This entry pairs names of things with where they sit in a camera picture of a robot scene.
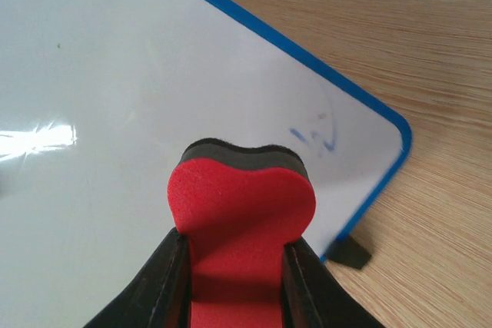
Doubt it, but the small blue-framed whiteboard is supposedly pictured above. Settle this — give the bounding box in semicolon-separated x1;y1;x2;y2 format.
1;0;412;327

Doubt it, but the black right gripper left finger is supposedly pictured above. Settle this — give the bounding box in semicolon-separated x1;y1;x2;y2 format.
85;228;191;328

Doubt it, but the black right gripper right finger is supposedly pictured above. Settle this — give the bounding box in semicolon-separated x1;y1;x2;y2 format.
283;239;383;328

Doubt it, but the red whiteboard eraser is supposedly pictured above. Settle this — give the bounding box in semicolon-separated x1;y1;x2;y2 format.
167;138;316;327

